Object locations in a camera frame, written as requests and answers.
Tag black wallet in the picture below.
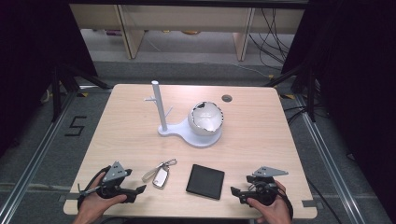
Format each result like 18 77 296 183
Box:
185 163 226 201

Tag aluminium floor rail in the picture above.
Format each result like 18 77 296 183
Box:
292 92 394 224
0 91 78 224

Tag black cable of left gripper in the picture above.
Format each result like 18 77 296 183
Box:
77 165 112 210

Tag bundle of black cables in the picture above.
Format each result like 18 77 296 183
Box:
247 7 296 71

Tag beige wooden desk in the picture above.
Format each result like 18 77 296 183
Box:
68 3 306 62

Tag person's right hand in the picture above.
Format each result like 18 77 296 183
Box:
247 180 292 224

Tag black floor cables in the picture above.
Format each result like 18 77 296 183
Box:
282 105 314 126

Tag black metal stand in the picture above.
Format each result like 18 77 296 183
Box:
50 63 113 123
263 63 322 123

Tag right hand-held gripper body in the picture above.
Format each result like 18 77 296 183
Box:
246 165 290 207

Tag silver car key with strap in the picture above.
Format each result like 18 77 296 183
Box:
141 158 178 190

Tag person's left hand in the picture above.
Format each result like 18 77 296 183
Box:
72 172 129 223

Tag white bowl with patterned rim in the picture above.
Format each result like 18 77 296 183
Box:
187 101 225 137

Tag white stand with pole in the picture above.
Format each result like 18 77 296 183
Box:
143 80 224 149

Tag dark curtain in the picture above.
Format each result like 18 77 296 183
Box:
0 0 98 157
281 0 396 216

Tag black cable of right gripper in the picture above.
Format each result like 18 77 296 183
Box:
274 183 294 220

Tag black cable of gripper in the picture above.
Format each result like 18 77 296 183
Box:
77 165 112 210
274 183 294 220

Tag black floor cable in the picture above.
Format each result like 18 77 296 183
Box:
306 176 345 224

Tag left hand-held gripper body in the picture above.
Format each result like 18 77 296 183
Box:
78 161 138 203

